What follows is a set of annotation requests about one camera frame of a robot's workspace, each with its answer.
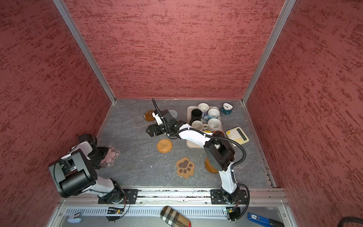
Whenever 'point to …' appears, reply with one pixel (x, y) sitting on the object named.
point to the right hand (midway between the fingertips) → (152, 132)
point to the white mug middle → (213, 124)
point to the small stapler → (75, 218)
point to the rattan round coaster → (164, 146)
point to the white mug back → (204, 107)
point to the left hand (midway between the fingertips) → (105, 159)
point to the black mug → (196, 115)
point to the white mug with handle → (198, 125)
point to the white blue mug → (212, 113)
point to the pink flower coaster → (109, 159)
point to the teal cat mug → (227, 109)
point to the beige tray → (189, 109)
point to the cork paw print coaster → (185, 168)
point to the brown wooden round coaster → (209, 167)
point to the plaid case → (171, 217)
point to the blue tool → (259, 219)
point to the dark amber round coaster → (148, 116)
